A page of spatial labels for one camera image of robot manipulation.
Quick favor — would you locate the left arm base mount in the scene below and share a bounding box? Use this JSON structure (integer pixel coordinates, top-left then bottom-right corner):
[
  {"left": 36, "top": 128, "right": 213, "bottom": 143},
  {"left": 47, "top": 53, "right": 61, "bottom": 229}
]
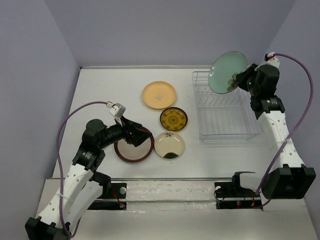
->
[{"left": 88, "top": 182, "right": 127, "bottom": 211}]

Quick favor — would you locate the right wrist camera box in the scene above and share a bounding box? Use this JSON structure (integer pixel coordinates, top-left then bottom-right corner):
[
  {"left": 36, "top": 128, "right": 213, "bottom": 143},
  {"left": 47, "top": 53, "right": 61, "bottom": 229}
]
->
[{"left": 263, "top": 52, "right": 280, "bottom": 69}]

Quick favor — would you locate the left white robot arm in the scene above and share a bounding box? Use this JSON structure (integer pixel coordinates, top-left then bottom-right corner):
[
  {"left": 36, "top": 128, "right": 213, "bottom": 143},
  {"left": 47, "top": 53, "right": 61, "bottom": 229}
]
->
[{"left": 25, "top": 117, "right": 152, "bottom": 240}]

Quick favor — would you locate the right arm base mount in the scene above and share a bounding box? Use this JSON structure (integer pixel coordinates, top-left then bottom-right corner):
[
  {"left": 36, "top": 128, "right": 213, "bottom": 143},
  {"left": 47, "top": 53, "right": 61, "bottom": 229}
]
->
[{"left": 213, "top": 181, "right": 263, "bottom": 210}]

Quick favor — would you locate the purple cable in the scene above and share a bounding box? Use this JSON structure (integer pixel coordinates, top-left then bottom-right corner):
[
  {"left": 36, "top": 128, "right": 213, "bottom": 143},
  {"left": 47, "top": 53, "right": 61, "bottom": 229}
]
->
[
  {"left": 55, "top": 101, "right": 111, "bottom": 238},
  {"left": 255, "top": 52, "right": 314, "bottom": 196}
]

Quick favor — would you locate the red rim white plate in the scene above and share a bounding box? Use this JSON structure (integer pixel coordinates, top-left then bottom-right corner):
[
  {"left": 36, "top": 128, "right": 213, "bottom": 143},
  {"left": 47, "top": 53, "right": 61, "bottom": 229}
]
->
[{"left": 113, "top": 135, "right": 155, "bottom": 164}]

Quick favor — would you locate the light blue flower plate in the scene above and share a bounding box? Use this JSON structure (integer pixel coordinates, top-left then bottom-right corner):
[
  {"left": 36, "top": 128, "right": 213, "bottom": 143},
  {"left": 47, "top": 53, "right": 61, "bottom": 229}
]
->
[{"left": 208, "top": 51, "right": 248, "bottom": 94}]

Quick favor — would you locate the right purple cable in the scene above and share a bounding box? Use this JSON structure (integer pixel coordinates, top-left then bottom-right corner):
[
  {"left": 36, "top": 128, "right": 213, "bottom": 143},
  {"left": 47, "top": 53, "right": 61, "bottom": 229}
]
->
[{"left": 255, "top": 52, "right": 314, "bottom": 196}]

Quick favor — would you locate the yellow patterned black-rim plate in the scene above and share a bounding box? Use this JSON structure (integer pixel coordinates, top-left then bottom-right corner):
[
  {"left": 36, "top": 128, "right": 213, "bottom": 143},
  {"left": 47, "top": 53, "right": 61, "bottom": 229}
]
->
[{"left": 159, "top": 107, "right": 188, "bottom": 132}]

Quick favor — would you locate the cream plate black mark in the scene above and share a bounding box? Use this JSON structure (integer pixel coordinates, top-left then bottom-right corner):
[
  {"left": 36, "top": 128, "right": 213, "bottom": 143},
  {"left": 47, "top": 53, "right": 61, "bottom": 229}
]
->
[{"left": 154, "top": 131, "right": 186, "bottom": 160}]

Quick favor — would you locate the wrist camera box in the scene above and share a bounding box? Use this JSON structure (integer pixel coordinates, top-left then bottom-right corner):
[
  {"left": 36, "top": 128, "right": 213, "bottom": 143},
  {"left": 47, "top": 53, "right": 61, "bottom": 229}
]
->
[
  {"left": 107, "top": 103, "right": 126, "bottom": 126},
  {"left": 263, "top": 52, "right": 280, "bottom": 69}
]

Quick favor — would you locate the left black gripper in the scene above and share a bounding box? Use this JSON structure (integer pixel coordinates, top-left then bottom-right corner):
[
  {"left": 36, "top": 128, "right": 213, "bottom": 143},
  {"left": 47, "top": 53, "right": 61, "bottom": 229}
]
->
[{"left": 98, "top": 115, "right": 152, "bottom": 149}]

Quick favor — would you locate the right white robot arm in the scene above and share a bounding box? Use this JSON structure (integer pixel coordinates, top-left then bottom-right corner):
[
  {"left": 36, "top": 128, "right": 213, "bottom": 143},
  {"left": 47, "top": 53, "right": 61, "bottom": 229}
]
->
[{"left": 230, "top": 64, "right": 316, "bottom": 200}]

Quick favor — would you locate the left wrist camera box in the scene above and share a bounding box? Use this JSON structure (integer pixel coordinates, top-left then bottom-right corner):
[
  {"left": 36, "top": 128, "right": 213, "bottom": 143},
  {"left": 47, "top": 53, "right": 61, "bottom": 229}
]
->
[{"left": 107, "top": 103, "right": 126, "bottom": 126}]

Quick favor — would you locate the white wire dish rack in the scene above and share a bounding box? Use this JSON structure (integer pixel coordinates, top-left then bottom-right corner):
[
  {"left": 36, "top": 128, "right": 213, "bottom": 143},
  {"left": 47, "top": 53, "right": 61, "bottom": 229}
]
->
[{"left": 192, "top": 71, "right": 262, "bottom": 142}]

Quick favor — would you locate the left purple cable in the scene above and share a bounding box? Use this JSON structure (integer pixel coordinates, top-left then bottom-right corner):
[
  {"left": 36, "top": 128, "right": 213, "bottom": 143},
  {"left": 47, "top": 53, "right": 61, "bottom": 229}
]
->
[{"left": 55, "top": 101, "right": 111, "bottom": 238}]

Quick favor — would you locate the orange round plate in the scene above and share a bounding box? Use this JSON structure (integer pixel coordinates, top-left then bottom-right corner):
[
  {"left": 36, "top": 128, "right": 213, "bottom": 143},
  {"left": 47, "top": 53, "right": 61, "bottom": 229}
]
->
[{"left": 142, "top": 81, "right": 177, "bottom": 110}]

